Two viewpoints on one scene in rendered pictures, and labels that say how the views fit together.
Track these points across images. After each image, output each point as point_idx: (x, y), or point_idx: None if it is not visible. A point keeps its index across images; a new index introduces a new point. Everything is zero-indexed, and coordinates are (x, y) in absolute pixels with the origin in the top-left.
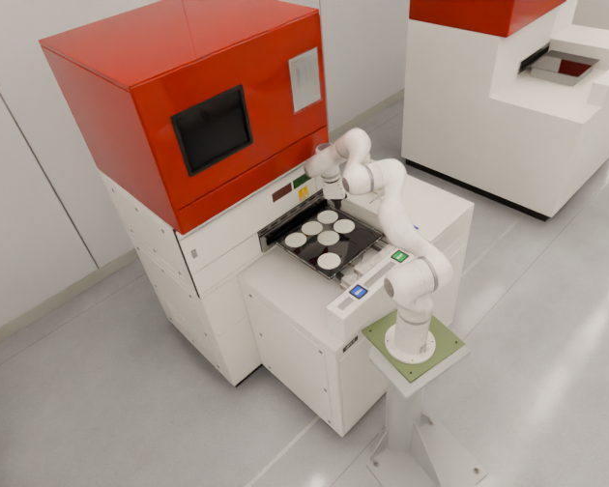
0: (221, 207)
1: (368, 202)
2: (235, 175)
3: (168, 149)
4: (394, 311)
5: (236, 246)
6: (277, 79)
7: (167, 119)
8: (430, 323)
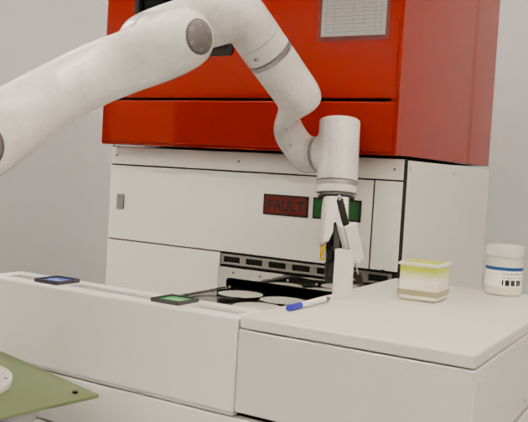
0: (158, 136)
1: (370, 292)
2: (192, 95)
3: (123, 3)
4: (53, 376)
5: (179, 248)
6: None
7: None
8: (6, 404)
